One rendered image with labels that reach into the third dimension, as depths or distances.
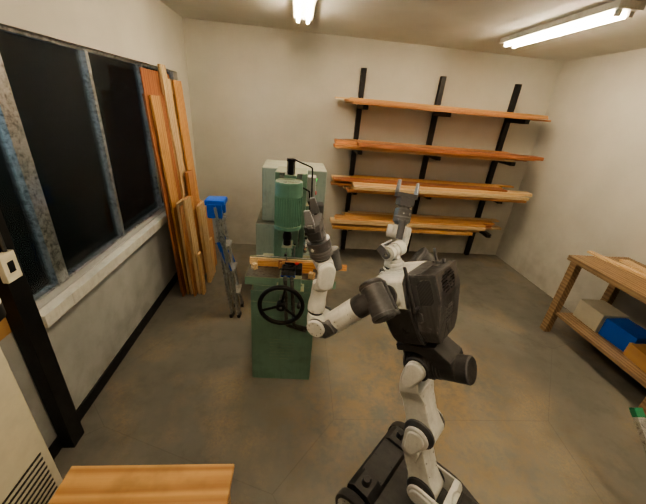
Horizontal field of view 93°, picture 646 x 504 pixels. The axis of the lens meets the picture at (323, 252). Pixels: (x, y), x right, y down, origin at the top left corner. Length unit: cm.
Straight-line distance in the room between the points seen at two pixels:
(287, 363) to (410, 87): 355
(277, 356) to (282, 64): 330
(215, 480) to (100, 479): 45
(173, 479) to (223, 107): 377
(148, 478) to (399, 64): 437
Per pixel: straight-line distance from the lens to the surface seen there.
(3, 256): 185
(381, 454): 211
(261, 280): 207
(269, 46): 433
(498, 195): 468
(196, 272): 349
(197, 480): 163
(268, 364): 251
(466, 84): 478
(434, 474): 192
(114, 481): 173
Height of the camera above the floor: 193
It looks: 25 degrees down
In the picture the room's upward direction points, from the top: 5 degrees clockwise
